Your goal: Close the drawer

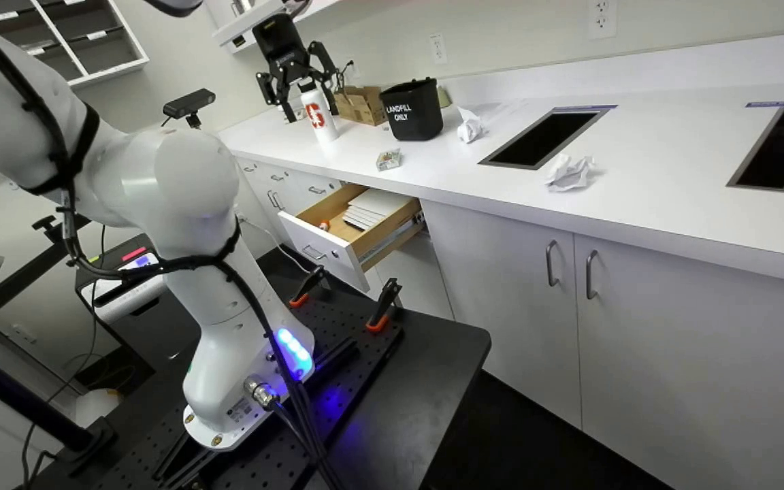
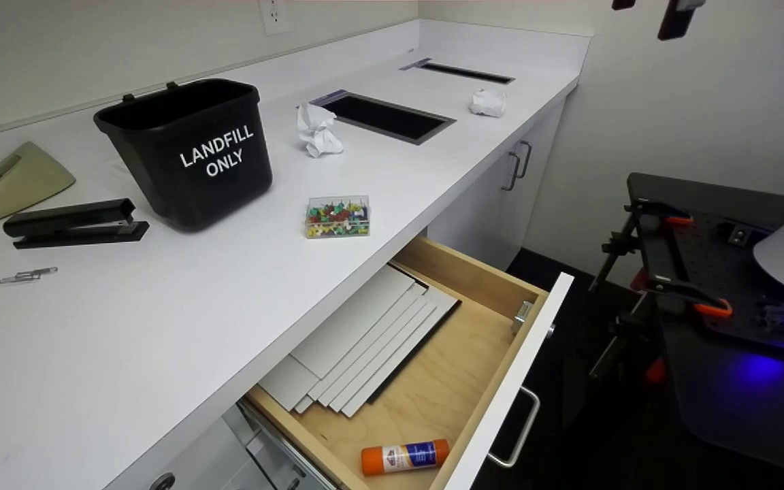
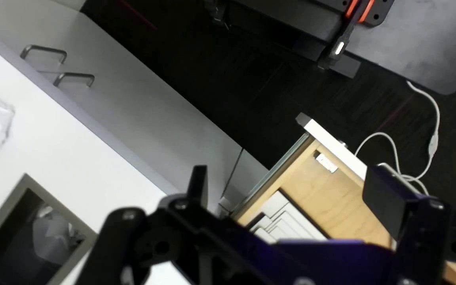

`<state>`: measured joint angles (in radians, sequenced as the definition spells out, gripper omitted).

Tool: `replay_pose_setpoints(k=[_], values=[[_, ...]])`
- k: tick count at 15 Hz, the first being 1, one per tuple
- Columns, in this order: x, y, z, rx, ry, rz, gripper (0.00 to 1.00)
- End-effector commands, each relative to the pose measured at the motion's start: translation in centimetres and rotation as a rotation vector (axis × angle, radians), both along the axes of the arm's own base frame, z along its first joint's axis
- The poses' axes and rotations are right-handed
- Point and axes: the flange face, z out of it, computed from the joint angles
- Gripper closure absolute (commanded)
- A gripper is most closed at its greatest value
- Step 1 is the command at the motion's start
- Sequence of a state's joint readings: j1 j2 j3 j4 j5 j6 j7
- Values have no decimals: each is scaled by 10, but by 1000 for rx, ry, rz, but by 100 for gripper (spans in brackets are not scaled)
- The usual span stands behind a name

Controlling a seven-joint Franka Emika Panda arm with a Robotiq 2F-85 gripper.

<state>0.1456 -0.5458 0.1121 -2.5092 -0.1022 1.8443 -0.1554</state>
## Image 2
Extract beige tape dispenser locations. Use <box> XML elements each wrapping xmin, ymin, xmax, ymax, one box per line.
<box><xmin>0</xmin><ymin>139</ymin><xmax>79</xmax><ymax>237</ymax></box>

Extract white cabinet doors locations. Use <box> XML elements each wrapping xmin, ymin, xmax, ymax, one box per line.
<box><xmin>426</xmin><ymin>89</ymin><xmax>568</xmax><ymax>271</ymax></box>

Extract small snack packet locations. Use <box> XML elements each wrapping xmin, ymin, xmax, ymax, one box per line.
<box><xmin>301</xmin><ymin>192</ymin><xmax>373</xmax><ymax>241</ymax></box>

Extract silver drawer handle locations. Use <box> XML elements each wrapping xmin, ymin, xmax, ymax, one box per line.
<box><xmin>486</xmin><ymin>383</ymin><xmax>543</xmax><ymax>470</ymax></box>

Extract narrow black countertop opening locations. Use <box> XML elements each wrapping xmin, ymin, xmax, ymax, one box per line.
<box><xmin>399</xmin><ymin>55</ymin><xmax>516</xmax><ymax>86</ymax></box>

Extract white wall outlet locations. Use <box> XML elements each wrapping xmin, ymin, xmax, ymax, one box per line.
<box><xmin>259</xmin><ymin>0</ymin><xmax>289</xmax><ymax>39</ymax></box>

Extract silver cabinet door handle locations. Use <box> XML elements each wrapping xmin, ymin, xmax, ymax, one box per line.
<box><xmin>500</xmin><ymin>148</ymin><xmax>521</xmax><ymax>192</ymax></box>
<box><xmin>515</xmin><ymin>139</ymin><xmax>536</xmax><ymax>183</ymax></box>

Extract orange capped glue stick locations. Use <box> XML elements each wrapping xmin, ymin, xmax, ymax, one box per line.
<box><xmin>358</xmin><ymin>437</ymin><xmax>451</xmax><ymax>480</ymax></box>

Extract large crumpled white paper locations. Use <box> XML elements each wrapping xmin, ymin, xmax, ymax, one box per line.
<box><xmin>294</xmin><ymin>100</ymin><xmax>349</xmax><ymax>161</ymax></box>

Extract small crumpled white paper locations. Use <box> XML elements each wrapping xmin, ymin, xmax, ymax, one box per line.
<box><xmin>464</xmin><ymin>86</ymin><xmax>509</xmax><ymax>120</ymax></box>

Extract black robot table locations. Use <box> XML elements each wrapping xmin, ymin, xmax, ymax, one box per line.
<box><xmin>623</xmin><ymin>171</ymin><xmax>784</xmax><ymax>485</ymax></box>

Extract stack of white sheets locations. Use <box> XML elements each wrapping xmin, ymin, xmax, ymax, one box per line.
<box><xmin>256</xmin><ymin>261</ymin><xmax>461</xmax><ymax>418</ymax></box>

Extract black landfill only bin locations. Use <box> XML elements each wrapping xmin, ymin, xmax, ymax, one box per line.
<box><xmin>89</xmin><ymin>75</ymin><xmax>275</xmax><ymax>232</ymax></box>

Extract wooden drawer with white face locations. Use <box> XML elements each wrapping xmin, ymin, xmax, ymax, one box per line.
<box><xmin>242</xmin><ymin>237</ymin><xmax>576</xmax><ymax>490</ymax></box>

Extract black clamp with orange grips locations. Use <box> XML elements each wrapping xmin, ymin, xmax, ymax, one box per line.
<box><xmin>588</xmin><ymin>274</ymin><xmax>738</xmax><ymax>388</ymax></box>
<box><xmin>589</xmin><ymin>198</ymin><xmax>696</xmax><ymax>293</ymax></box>

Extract black stapler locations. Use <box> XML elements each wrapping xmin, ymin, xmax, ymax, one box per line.
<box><xmin>0</xmin><ymin>195</ymin><xmax>151</xmax><ymax>250</ymax></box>

